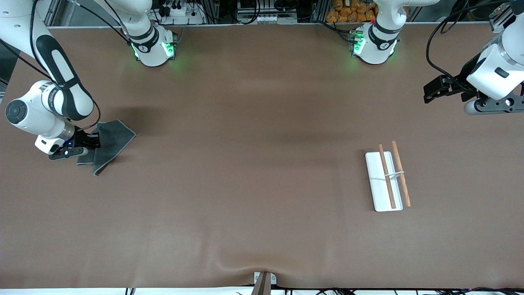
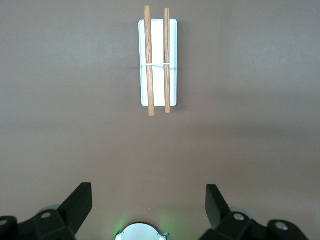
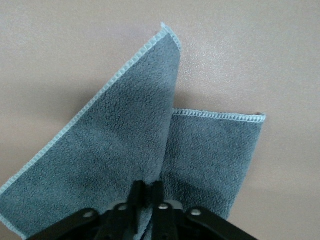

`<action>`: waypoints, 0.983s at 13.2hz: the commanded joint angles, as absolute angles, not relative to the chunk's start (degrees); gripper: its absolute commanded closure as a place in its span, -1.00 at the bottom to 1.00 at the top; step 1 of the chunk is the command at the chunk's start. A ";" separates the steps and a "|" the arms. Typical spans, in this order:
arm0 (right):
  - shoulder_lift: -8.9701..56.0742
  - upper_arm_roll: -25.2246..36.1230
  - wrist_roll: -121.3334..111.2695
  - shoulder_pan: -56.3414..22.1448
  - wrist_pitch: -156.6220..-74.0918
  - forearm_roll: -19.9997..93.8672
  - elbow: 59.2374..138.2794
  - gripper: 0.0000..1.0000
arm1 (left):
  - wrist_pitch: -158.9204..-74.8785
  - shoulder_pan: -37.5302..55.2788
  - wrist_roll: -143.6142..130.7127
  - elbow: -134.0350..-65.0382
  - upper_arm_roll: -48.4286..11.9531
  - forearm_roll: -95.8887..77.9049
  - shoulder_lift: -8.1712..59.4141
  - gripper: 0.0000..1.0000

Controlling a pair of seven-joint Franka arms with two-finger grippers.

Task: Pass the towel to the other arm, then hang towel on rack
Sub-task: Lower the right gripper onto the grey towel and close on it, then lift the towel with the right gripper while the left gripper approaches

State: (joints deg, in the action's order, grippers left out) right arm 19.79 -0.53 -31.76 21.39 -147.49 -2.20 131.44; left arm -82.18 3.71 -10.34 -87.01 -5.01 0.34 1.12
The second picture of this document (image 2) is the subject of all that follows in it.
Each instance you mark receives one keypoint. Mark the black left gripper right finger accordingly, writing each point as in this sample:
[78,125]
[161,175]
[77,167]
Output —
[232,225]

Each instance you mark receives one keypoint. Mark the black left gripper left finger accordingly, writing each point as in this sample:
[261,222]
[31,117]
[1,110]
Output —
[57,222]

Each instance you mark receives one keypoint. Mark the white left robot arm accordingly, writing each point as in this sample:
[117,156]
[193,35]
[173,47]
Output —
[140,232]

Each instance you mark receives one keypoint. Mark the white rack with wooden bars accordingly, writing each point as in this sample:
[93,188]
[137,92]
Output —
[158,50]

